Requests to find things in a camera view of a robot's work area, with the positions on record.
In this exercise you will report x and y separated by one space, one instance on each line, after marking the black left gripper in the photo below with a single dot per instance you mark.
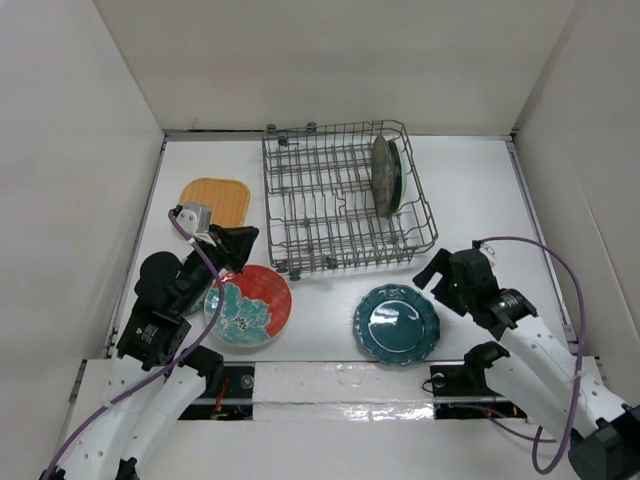
233 243

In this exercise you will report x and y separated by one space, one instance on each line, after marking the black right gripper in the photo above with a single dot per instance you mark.
440 263

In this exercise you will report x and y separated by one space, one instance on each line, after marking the orange woven square plate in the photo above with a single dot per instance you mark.
229 199

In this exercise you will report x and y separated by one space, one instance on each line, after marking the red plate with teal flower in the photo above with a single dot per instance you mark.
256 308

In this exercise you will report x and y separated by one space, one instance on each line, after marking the dark teal scalloped plate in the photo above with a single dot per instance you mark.
396 325

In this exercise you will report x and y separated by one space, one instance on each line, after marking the grey reindeer snowflake plate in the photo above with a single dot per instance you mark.
382 176

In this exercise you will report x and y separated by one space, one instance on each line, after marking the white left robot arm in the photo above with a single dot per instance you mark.
155 374

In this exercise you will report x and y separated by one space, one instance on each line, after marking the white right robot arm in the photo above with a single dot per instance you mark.
525 363

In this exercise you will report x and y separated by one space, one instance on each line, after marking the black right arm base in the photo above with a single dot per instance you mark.
458 393

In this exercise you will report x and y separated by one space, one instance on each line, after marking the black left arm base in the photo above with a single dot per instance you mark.
232 401

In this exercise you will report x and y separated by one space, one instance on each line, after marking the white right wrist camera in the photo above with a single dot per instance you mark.
486 250

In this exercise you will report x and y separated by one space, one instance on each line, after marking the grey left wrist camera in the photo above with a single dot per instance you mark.
195 218

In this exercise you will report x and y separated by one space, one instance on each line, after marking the grey wire dish rack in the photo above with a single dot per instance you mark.
319 207

